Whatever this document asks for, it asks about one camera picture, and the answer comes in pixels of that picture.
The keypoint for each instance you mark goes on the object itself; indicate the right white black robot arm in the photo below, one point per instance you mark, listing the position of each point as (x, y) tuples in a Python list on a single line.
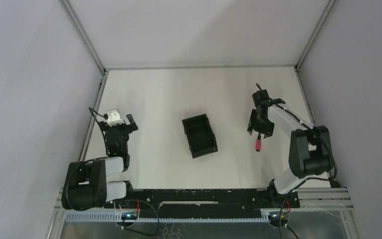
[(309, 153)]

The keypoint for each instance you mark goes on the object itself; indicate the left controller board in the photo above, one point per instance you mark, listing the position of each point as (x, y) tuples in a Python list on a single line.
[(129, 216)]

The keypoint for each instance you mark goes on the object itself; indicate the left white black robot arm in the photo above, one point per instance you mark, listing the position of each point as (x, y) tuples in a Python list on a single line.
[(87, 185)]

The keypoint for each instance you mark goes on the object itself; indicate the controller board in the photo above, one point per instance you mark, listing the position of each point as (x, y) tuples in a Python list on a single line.
[(277, 216), (129, 216)]

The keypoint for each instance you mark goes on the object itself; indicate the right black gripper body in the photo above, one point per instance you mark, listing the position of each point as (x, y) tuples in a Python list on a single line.
[(261, 123)]

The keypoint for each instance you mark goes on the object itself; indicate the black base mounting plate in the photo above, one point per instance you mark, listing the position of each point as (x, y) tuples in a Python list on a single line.
[(204, 203)]

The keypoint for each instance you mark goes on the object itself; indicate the right controller board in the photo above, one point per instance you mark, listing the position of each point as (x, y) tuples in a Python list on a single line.
[(277, 216)]

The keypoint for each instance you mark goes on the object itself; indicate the aluminium left frame rail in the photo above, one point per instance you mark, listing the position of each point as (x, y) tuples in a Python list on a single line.
[(90, 126)]

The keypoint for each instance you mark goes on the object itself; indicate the red handled screwdriver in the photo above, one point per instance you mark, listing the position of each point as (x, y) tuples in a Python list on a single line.
[(258, 143)]

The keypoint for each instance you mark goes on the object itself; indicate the aluminium back frame rail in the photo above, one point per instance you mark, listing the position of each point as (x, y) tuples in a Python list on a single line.
[(201, 67)]

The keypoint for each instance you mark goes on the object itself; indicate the black plastic bin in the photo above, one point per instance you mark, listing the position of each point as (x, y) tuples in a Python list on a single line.
[(200, 136)]

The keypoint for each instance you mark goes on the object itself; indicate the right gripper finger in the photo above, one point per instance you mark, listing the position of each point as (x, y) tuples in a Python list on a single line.
[(252, 124), (268, 129)]

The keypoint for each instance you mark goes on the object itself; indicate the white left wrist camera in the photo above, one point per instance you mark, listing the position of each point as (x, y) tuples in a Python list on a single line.
[(114, 118)]

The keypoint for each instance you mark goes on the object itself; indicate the aluminium right frame rail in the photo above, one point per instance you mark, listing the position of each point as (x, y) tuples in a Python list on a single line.
[(306, 95)]

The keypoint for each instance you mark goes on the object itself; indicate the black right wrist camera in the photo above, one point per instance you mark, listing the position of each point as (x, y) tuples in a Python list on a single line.
[(260, 95)]

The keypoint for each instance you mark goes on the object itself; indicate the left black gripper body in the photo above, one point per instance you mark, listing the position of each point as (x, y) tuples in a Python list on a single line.
[(120, 127)]

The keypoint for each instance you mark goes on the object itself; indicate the aluminium frame rail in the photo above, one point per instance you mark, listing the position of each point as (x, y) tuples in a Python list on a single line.
[(90, 126), (201, 67), (306, 95)]

